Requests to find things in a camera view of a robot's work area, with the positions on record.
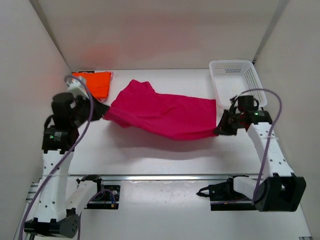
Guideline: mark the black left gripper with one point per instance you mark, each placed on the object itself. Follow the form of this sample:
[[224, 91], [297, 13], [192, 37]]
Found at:
[[91, 110]]

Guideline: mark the aluminium table edge rail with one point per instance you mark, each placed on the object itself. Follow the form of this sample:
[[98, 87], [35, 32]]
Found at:
[[165, 177]]

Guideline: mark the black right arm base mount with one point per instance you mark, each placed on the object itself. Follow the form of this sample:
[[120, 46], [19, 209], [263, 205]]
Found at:
[[223, 197]]

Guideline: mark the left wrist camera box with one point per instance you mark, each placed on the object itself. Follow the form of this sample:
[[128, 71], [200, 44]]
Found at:
[[75, 87]]

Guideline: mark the magenta t-shirt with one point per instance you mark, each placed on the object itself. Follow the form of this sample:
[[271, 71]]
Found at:
[[176, 117]]

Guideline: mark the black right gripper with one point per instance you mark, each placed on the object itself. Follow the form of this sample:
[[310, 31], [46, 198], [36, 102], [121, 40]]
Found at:
[[227, 124]]

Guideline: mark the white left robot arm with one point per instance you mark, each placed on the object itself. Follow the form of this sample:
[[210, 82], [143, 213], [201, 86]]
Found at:
[[56, 216]]

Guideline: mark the white perforated plastic basket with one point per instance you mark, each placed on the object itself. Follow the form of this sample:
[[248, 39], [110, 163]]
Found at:
[[232, 77]]

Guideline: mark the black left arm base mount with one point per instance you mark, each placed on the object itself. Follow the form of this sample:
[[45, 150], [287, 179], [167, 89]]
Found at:
[[107, 195]]

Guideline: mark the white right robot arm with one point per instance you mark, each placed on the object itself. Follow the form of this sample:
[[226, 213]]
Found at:
[[277, 188]]

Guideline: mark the orange t-shirt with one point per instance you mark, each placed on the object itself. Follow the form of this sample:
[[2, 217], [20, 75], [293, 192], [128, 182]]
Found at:
[[97, 82]]

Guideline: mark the light pink t-shirt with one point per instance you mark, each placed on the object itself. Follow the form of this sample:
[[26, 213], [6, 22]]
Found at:
[[103, 100]]

